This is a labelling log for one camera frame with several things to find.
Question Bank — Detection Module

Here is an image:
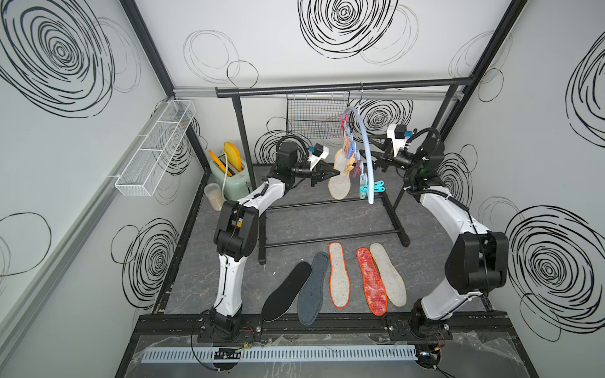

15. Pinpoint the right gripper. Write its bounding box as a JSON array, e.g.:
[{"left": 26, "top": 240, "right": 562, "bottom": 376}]
[{"left": 358, "top": 136, "right": 419, "bottom": 178}]

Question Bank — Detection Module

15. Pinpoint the light blue clip hanger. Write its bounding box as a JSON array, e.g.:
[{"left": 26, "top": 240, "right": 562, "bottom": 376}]
[{"left": 341, "top": 102, "right": 375, "bottom": 205}]

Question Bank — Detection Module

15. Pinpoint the white orange-edged insole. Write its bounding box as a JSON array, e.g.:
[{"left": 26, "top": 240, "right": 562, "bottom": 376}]
[{"left": 329, "top": 242, "right": 351, "bottom": 309}]

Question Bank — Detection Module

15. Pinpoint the dark grey felt insole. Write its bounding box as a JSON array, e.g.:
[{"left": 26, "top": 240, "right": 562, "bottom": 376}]
[{"left": 297, "top": 252, "right": 329, "bottom": 327}]

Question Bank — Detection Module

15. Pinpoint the red orange-edged insole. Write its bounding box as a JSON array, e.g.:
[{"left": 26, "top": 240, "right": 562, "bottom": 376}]
[{"left": 356, "top": 248, "right": 388, "bottom": 317}]

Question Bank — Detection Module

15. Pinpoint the black foam insole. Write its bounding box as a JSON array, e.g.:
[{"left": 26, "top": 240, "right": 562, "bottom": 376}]
[{"left": 261, "top": 261, "right": 312, "bottom": 322}]

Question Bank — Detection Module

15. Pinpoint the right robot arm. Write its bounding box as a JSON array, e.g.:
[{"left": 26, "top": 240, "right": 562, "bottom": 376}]
[{"left": 363, "top": 124, "right": 509, "bottom": 338}]

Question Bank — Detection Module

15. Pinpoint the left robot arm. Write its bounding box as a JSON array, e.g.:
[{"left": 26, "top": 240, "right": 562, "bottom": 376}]
[{"left": 208, "top": 137, "right": 340, "bottom": 339}]

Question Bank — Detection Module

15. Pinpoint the yellow clothespin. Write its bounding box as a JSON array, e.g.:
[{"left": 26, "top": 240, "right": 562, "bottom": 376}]
[{"left": 343, "top": 158, "right": 355, "bottom": 174}]

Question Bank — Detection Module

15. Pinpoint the purple clothespin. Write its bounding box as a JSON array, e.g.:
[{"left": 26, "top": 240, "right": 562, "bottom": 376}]
[{"left": 351, "top": 161, "right": 363, "bottom": 177}]

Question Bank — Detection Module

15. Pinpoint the blue clothespin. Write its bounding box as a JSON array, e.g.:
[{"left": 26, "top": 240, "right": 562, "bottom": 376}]
[{"left": 347, "top": 140, "right": 358, "bottom": 159}]

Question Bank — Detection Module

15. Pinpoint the mint clothespin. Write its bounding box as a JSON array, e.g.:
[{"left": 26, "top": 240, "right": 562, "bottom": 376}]
[{"left": 359, "top": 173, "right": 369, "bottom": 188}]

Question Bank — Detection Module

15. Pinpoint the teal clothespin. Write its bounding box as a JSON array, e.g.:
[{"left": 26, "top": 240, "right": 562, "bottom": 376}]
[{"left": 358, "top": 180, "right": 386, "bottom": 198}]

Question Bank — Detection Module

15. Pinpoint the red clothespin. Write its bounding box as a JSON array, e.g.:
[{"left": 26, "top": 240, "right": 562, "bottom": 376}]
[{"left": 340, "top": 115, "right": 348, "bottom": 131}]

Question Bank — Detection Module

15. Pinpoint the mint green toaster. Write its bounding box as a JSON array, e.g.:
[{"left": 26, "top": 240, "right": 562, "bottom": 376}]
[{"left": 210, "top": 160, "right": 253, "bottom": 201}]

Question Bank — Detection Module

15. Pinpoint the yellow insole in toaster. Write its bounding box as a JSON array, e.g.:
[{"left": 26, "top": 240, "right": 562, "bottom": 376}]
[{"left": 224, "top": 142, "right": 243, "bottom": 172}]

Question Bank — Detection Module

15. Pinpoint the orange-yellow insole in toaster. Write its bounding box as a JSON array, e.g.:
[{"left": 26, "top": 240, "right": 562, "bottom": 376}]
[{"left": 208, "top": 151, "right": 233, "bottom": 177}]

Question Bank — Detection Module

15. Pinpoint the clear plastic cup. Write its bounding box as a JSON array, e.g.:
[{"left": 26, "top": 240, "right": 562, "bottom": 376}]
[{"left": 203, "top": 183, "right": 225, "bottom": 211}]

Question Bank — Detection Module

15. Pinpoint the black garment rack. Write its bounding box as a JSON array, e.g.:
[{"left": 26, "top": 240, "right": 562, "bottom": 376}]
[{"left": 215, "top": 76, "right": 478, "bottom": 266}]

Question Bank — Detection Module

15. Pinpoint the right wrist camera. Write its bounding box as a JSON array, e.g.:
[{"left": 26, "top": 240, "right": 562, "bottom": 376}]
[{"left": 387, "top": 124, "right": 414, "bottom": 156}]

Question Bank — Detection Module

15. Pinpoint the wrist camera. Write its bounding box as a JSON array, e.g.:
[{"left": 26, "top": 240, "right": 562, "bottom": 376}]
[
  {"left": 307, "top": 143, "right": 329, "bottom": 171},
  {"left": 387, "top": 124, "right": 414, "bottom": 156}
]

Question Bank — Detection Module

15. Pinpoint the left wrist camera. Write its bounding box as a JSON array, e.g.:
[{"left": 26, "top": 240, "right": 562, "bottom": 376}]
[{"left": 307, "top": 143, "right": 329, "bottom": 171}]

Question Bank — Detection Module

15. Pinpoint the black wire basket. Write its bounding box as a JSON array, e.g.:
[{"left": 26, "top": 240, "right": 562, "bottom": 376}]
[{"left": 286, "top": 94, "right": 349, "bottom": 140}]

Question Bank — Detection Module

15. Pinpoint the white mesh wall shelf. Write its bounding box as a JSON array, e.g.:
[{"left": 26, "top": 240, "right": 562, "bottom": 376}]
[{"left": 115, "top": 99, "right": 196, "bottom": 197}]

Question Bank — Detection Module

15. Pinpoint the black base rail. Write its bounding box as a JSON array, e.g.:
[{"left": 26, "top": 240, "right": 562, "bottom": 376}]
[{"left": 131, "top": 311, "right": 513, "bottom": 343}]

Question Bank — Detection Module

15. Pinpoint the white slotted cable duct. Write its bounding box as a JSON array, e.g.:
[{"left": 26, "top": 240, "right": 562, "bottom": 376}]
[{"left": 141, "top": 345, "right": 418, "bottom": 364}]

